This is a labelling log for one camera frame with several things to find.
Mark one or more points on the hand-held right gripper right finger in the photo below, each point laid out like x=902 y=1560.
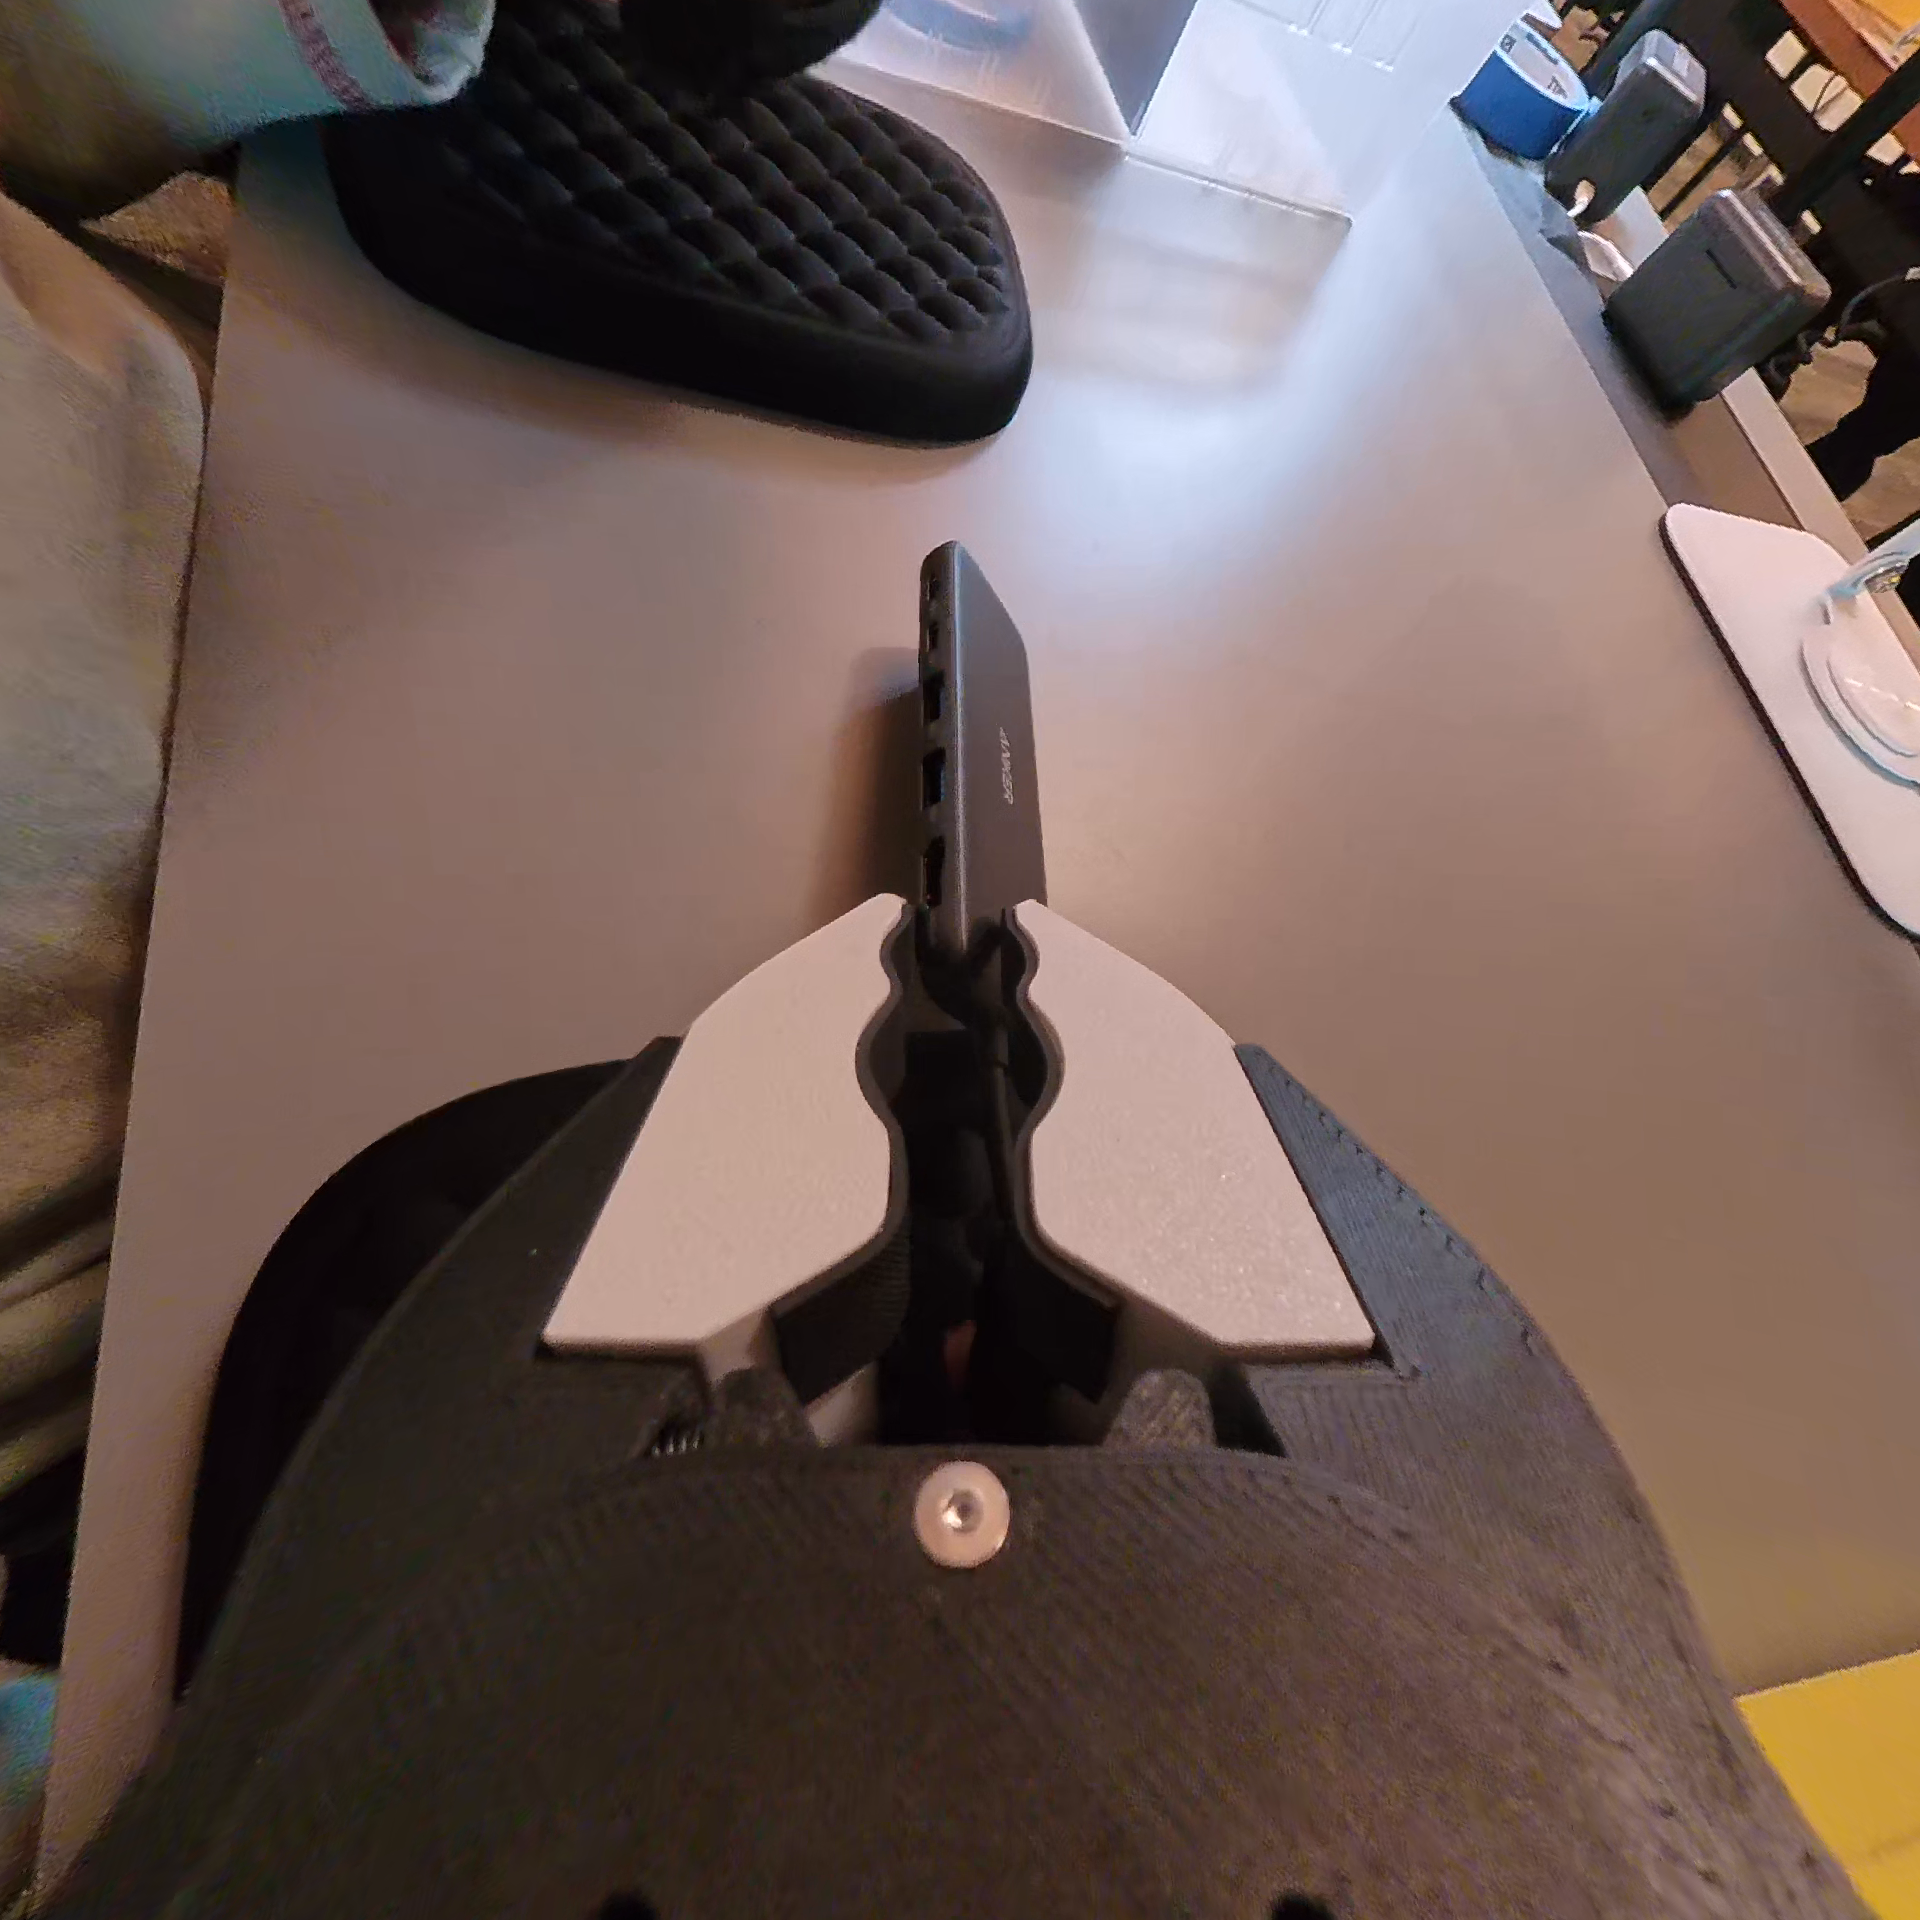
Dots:
x=1186 y=1184

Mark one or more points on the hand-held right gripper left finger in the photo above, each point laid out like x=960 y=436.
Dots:
x=734 y=1184

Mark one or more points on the slim grey usb hub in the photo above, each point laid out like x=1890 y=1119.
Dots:
x=997 y=749

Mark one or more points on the yellow plastic bin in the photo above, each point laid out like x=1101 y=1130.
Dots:
x=1845 y=1799

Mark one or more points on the clear plastic box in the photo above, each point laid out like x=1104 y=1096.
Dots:
x=1231 y=106

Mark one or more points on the blue tape roll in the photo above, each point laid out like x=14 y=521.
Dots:
x=1507 y=90

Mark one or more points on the white document stand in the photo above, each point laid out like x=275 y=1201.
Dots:
x=1756 y=629

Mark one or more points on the person's light grey clothing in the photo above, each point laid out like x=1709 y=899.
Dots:
x=77 y=599

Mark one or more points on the dark grey case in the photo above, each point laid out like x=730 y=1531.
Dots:
x=1710 y=300
x=1635 y=112

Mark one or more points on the brown wooden desk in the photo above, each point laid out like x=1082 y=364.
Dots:
x=1882 y=76

